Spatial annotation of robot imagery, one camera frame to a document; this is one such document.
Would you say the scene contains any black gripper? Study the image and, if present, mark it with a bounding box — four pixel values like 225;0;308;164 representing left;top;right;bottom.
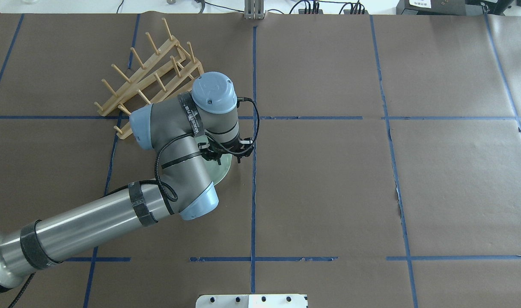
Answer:
199;138;254;165

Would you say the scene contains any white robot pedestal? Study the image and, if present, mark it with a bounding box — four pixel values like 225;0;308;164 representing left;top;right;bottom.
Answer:
195;293;309;308

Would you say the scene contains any wooden dish rack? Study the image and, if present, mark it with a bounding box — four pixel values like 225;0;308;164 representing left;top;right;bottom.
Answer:
94;17;204;117

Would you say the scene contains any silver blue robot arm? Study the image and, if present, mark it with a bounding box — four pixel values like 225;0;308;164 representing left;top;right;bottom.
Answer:
0;72;258;294

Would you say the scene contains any light green plate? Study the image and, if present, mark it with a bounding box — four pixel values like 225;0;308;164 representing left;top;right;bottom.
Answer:
203;154;232;186

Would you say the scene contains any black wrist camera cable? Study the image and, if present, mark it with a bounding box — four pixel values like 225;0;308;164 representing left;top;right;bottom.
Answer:
154;98;260;202

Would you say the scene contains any black computer box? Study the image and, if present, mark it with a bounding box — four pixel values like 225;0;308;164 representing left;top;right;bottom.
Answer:
396;0;466;16

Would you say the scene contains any aluminium frame post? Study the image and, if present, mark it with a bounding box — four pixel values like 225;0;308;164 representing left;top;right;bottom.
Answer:
244;0;266;20

